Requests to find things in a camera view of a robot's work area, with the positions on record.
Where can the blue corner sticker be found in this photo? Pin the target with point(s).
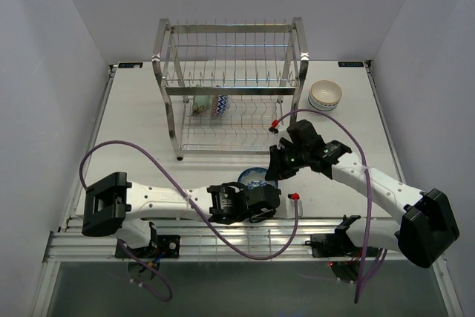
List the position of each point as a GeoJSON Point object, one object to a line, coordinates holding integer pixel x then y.
{"type": "Point", "coordinates": [350, 64]}
{"type": "Point", "coordinates": [130, 65]}

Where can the aluminium frame rail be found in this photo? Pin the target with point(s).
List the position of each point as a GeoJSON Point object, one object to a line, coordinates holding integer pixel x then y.
{"type": "Point", "coordinates": [132, 94]}

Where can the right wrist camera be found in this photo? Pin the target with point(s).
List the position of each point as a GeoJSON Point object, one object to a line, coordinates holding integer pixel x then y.
{"type": "Point", "coordinates": [278, 130]}

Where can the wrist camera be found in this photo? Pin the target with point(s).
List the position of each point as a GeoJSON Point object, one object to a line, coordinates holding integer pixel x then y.
{"type": "Point", "coordinates": [278, 130]}
{"type": "Point", "coordinates": [295, 199]}

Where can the right blue corner sticker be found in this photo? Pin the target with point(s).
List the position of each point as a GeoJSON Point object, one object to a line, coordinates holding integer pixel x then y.
{"type": "Point", "coordinates": [350, 64]}

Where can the left blue corner sticker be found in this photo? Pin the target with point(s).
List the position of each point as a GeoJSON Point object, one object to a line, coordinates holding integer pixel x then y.
{"type": "Point", "coordinates": [130, 65]}

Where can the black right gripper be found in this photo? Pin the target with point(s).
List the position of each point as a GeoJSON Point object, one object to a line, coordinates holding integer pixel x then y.
{"type": "Point", "coordinates": [277, 171]}

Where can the stainless steel dish rack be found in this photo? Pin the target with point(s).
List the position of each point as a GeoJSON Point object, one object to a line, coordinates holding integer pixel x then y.
{"type": "Point", "coordinates": [262, 67]}

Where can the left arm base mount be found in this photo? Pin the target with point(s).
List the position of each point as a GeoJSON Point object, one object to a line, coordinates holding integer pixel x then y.
{"type": "Point", "coordinates": [161, 246]}

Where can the pale green floral bowl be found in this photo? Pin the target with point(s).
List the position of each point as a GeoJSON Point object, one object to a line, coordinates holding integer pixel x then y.
{"type": "Point", "coordinates": [201, 104]}

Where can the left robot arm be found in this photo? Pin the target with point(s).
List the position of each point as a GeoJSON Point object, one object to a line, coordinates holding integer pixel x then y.
{"type": "Point", "coordinates": [116, 206]}

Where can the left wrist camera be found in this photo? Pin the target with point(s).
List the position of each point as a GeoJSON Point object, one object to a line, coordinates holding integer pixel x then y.
{"type": "Point", "coordinates": [295, 199]}

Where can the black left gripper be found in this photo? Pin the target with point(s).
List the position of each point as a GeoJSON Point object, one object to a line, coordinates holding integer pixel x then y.
{"type": "Point", "coordinates": [270, 212]}

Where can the white ribbed bowl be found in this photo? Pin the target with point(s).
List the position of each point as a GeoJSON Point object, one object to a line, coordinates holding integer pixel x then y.
{"type": "Point", "coordinates": [315, 106]}

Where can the blue floral pattern bowl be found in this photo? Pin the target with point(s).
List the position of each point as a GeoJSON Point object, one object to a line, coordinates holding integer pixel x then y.
{"type": "Point", "coordinates": [255, 177]}

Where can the orange rimmed spotted bowl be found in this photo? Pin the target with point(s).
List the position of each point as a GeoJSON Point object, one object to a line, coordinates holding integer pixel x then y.
{"type": "Point", "coordinates": [325, 93]}

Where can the blue zigzag pattern bowl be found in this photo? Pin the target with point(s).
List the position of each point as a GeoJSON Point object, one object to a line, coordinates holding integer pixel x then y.
{"type": "Point", "coordinates": [219, 105]}

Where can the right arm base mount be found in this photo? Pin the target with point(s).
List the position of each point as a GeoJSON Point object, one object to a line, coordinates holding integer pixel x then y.
{"type": "Point", "coordinates": [335, 244]}

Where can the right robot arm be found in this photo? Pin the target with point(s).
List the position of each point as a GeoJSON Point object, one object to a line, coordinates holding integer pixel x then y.
{"type": "Point", "coordinates": [423, 225]}

